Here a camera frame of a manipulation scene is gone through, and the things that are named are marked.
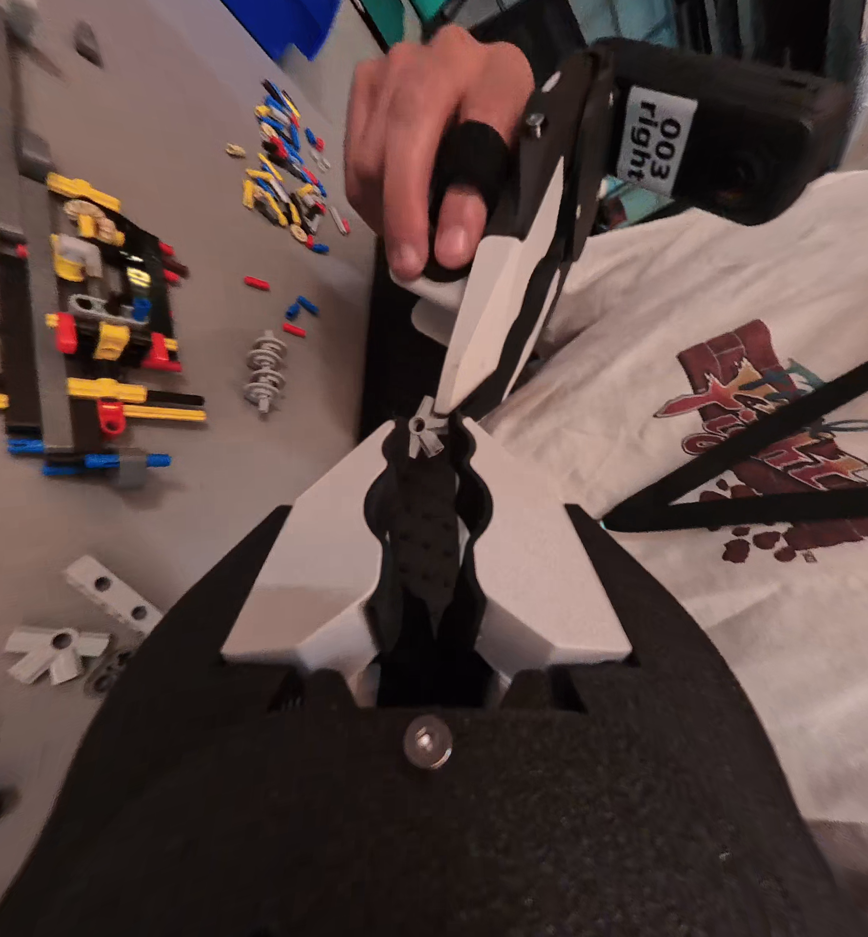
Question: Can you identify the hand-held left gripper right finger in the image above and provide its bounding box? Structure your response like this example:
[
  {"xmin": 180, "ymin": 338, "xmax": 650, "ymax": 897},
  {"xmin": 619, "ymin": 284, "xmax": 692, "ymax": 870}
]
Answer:
[{"xmin": 454, "ymin": 416, "xmax": 632, "ymax": 671}]

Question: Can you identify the pile of colourful lego pieces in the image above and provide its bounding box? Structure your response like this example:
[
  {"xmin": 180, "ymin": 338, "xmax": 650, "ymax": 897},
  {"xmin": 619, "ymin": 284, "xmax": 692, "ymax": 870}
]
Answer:
[{"xmin": 224, "ymin": 77, "xmax": 354, "ymax": 257}]

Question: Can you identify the person's right hand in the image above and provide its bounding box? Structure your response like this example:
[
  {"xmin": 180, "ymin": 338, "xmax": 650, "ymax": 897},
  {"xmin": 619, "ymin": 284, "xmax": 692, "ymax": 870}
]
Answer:
[{"xmin": 344, "ymin": 25, "xmax": 537, "ymax": 283}]

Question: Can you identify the grey three-branch lego connector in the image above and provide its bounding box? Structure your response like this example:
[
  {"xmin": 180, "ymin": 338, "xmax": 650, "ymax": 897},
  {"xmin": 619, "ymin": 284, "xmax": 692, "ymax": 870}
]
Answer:
[{"xmin": 406, "ymin": 395, "xmax": 451, "ymax": 461}]

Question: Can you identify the grey lego axle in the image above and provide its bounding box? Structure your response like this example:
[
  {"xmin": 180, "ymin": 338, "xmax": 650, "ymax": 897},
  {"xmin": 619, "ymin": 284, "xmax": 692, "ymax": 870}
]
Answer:
[{"xmin": 243, "ymin": 329, "xmax": 290, "ymax": 417}]

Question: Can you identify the partly built lego chassis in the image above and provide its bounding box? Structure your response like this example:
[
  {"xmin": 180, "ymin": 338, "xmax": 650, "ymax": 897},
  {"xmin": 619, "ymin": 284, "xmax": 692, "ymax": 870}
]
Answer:
[{"xmin": 0, "ymin": 0, "xmax": 208, "ymax": 458}]

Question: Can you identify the white printed shirt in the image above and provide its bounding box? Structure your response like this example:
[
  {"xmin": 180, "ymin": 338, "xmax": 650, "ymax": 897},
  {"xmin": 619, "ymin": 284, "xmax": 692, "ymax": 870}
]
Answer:
[{"xmin": 478, "ymin": 157, "xmax": 868, "ymax": 832}]

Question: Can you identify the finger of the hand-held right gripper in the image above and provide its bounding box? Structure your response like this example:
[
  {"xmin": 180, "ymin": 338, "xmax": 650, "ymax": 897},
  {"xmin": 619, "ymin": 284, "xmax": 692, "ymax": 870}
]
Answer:
[
  {"xmin": 436, "ymin": 157, "xmax": 568, "ymax": 416},
  {"xmin": 469, "ymin": 251, "xmax": 579, "ymax": 421}
]

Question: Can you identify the small black blue lego assembly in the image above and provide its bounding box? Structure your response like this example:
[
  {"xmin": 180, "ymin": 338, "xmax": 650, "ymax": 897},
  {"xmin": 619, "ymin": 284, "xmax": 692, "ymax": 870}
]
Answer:
[{"xmin": 42, "ymin": 448, "xmax": 173, "ymax": 490}]

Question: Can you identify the black strap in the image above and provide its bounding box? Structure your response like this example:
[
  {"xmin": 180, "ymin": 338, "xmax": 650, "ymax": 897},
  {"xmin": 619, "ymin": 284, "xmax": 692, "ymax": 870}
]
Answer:
[{"xmin": 601, "ymin": 350, "xmax": 868, "ymax": 535}]

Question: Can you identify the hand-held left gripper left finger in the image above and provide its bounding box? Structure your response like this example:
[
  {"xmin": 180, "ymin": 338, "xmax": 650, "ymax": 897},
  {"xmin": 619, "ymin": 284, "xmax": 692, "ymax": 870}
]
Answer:
[{"xmin": 222, "ymin": 419, "xmax": 407, "ymax": 672}]

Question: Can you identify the blue plastic bin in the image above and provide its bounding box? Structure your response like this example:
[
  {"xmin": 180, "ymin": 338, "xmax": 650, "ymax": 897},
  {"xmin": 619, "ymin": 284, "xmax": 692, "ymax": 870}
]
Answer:
[{"xmin": 222, "ymin": 0, "xmax": 344, "ymax": 61}]

